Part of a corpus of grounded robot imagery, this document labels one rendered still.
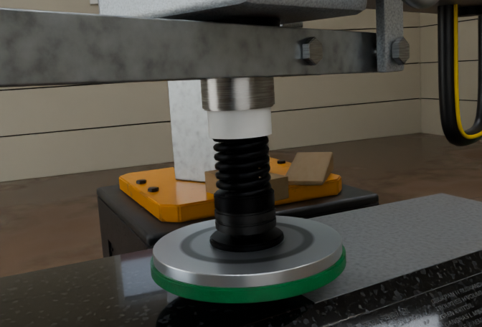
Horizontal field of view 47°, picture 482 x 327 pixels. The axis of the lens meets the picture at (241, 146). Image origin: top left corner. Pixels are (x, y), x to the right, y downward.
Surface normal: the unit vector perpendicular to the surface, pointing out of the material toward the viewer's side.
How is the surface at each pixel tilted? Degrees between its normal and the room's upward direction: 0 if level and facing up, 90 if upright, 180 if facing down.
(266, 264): 0
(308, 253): 0
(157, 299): 0
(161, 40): 90
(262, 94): 90
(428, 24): 90
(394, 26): 90
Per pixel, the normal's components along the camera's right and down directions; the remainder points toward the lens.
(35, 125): 0.35, 0.11
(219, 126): -0.60, 0.14
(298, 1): 0.70, 0.43
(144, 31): 0.73, 0.05
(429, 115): -0.93, 0.11
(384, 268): -0.06, -0.99
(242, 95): 0.14, 0.13
